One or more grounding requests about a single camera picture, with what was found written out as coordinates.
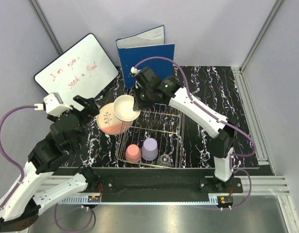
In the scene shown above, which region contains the cream and pink plate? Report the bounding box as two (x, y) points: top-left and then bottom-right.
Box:
(96, 103), (133, 135)

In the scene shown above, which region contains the red bowl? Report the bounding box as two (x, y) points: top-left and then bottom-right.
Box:
(113, 95), (141, 122)

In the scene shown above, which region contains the wire dish rack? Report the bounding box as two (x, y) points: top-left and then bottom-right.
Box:
(116, 103), (185, 169)

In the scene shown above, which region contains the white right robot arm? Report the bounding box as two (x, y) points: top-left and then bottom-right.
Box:
(130, 67), (236, 193)

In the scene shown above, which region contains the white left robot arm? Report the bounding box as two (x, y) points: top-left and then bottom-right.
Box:
(0, 93), (103, 233)

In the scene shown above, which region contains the whiteboard with red writing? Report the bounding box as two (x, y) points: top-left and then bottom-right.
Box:
(34, 33), (119, 102)

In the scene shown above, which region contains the lilac cup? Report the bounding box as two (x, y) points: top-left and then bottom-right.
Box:
(141, 138), (158, 161)

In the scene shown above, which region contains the pink cup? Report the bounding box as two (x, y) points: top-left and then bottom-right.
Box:
(125, 144), (141, 162)

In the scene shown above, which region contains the clear glass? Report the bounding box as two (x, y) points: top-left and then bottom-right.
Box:
(157, 154), (171, 167)

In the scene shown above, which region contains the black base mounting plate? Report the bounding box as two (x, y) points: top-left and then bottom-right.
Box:
(94, 167), (244, 204)

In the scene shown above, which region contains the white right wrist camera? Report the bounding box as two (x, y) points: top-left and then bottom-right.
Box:
(130, 67), (140, 76)

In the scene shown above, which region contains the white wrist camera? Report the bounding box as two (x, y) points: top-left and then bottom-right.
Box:
(130, 67), (140, 76)
(34, 93), (72, 117)

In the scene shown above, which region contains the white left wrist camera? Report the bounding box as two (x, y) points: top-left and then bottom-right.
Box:
(34, 93), (72, 117)

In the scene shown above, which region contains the blue ring binder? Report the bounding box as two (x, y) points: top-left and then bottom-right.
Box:
(116, 25), (175, 89)

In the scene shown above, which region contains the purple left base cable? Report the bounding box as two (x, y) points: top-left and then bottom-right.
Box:
(54, 203), (95, 231)

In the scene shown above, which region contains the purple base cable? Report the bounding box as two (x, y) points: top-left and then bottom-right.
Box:
(221, 168), (252, 211)
(54, 203), (95, 231)

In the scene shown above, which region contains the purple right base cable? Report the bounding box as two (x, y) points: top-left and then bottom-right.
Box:
(221, 168), (252, 211)

